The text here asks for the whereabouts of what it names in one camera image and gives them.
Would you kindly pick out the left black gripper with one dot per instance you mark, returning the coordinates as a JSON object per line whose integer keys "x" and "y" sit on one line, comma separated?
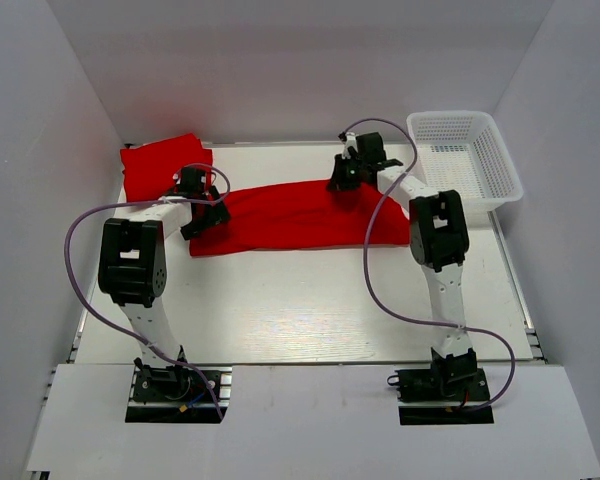
{"x": 206, "y": 215}

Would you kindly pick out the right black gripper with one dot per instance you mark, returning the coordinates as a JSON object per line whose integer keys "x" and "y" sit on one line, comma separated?
{"x": 344, "y": 176}

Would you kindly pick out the red t-shirt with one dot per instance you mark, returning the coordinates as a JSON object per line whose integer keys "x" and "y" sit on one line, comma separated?
{"x": 290, "y": 216}
{"x": 149, "y": 169}

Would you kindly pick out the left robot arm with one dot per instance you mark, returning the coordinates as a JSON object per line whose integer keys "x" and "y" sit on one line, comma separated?
{"x": 133, "y": 271}

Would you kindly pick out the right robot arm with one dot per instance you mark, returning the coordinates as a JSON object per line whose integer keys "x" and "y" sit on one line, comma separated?
{"x": 439, "y": 242}

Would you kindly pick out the folded red t-shirt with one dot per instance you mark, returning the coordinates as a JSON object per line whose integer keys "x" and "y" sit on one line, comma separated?
{"x": 149, "y": 169}

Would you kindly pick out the white plastic basket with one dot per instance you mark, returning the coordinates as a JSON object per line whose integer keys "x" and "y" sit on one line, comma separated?
{"x": 464, "y": 151}

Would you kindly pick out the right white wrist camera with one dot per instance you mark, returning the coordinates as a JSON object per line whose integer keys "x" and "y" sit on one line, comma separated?
{"x": 349, "y": 142}

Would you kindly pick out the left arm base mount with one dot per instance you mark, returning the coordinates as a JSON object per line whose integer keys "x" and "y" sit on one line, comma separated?
{"x": 178, "y": 396}

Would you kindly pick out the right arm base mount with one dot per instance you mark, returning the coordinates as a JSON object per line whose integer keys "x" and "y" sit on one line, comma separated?
{"x": 422, "y": 403}

